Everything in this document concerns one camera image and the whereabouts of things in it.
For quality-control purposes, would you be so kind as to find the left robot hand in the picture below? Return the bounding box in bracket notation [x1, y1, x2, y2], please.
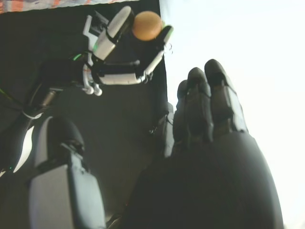
[28, 59, 285, 229]

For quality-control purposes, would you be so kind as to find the brown egg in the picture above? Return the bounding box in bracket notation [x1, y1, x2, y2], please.
[132, 10, 163, 42]

